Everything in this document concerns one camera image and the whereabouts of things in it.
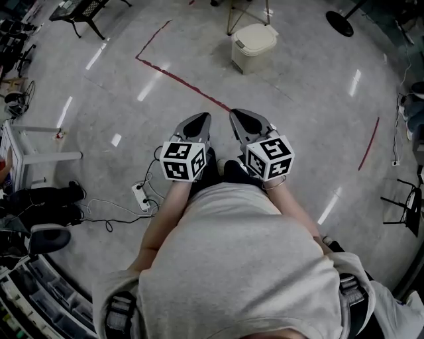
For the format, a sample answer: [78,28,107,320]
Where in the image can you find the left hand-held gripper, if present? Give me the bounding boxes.
[160,113,217,183]

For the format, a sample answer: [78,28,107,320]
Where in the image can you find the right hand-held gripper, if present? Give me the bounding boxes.
[229,109,295,183]

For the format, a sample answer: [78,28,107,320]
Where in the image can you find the white lidded trash bin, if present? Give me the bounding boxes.
[231,23,280,75]

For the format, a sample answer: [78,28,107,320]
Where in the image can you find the person's right forearm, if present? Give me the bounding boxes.
[261,177,324,241]

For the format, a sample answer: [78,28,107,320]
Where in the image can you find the person's left forearm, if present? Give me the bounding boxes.
[141,179,193,256]

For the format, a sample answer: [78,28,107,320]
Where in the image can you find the person's dark trousers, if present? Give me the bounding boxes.
[190,147,266,196]

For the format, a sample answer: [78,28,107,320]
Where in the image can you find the white power strip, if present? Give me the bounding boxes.
[131,183,152,213]

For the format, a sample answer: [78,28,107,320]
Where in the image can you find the black floor fan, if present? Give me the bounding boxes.
[325,0,369,38]

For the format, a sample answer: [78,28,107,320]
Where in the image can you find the person's light t-shirt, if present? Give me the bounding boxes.
[91,181,377,339]

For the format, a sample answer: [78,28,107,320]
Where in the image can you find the wooden stool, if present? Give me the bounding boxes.
[0,75,29,97]

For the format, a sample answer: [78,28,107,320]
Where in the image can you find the black office chair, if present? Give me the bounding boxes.
[0,18,37,79]

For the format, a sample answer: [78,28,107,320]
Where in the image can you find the rack of clear storage bins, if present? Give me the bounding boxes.
[0,253,97,339]

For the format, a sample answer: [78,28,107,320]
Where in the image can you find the thin metal bracelet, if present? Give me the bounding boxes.
[260,175,288,191]

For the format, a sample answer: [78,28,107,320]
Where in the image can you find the black cable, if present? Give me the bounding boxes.
[144,148,166,207]
[78,207,160,233]

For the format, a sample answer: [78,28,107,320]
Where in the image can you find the white table frame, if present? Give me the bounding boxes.
[0,119,83,193]

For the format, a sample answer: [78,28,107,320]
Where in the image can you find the small wire-cage fan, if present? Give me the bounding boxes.
[3,80,36,119]

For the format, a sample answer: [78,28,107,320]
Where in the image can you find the person's right shoulder strap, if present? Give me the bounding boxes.
[338,273,375,339]

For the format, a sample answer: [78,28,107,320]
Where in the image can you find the person's shoulder strap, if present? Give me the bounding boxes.
[105,290,137,332]
[338,273,375,339]

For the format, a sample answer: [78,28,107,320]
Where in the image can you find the person's left shoulder strap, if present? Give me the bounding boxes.
[105,290,137,332]

